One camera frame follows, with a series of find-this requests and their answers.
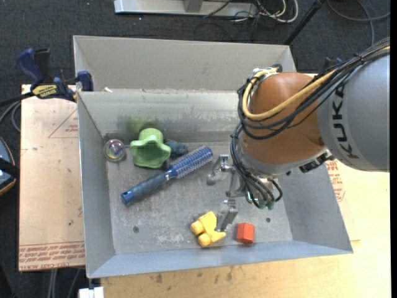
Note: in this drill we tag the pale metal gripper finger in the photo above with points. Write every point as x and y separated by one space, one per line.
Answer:
227 214
224 162

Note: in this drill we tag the yellow plastic toy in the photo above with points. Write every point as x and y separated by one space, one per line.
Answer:
207 228

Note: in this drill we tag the orange-red hexagonal block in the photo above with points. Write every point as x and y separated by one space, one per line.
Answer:
245 233

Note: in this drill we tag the dark green toy animal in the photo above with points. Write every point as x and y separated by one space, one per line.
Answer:
178 148

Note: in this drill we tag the blue round hairbrush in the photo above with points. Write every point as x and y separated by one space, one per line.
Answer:
173 172

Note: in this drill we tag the grey metal bin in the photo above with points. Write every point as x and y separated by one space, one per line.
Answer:
173 216

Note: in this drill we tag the green flower-shaped cup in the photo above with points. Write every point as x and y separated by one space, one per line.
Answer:
149 150

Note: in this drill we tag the clear iridescent glass ball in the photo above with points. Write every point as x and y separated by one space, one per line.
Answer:
114 150

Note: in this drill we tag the brown cardboard board, red print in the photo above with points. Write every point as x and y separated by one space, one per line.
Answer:
49 178

